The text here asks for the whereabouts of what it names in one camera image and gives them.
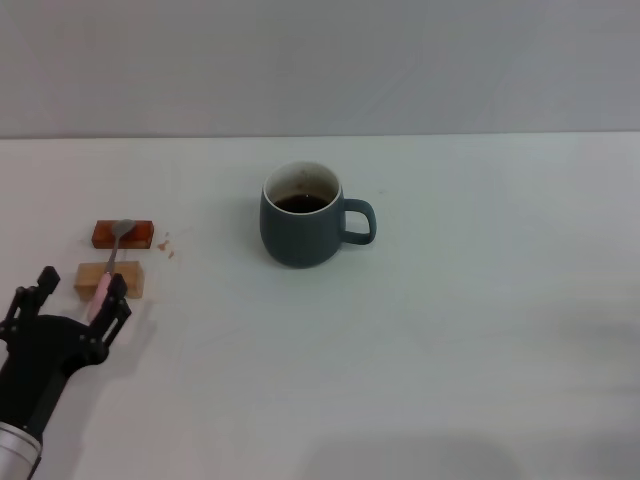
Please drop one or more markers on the reddish brown wooden block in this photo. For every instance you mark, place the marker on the reddish brown wooden block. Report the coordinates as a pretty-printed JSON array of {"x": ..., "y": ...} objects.
[{"x": 142, "y": 234}]

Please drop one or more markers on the small brown crumbs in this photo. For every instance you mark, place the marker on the small brown crumbs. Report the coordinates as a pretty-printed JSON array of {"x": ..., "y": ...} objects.
[{"x": 170, "y": 253}]

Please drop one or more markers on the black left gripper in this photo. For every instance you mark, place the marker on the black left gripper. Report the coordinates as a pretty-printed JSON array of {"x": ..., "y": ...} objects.
[{"x": 40, "y": 360}]

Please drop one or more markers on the light wooden block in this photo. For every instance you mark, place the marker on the light wooden block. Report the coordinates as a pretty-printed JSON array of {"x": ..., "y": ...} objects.
[{"x": 131, "y": 275}]

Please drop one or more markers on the dark grey ceramic mug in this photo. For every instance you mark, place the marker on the dark grey ceramic mug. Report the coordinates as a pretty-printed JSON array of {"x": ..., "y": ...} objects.
[{"x": 300, "y": 235}]

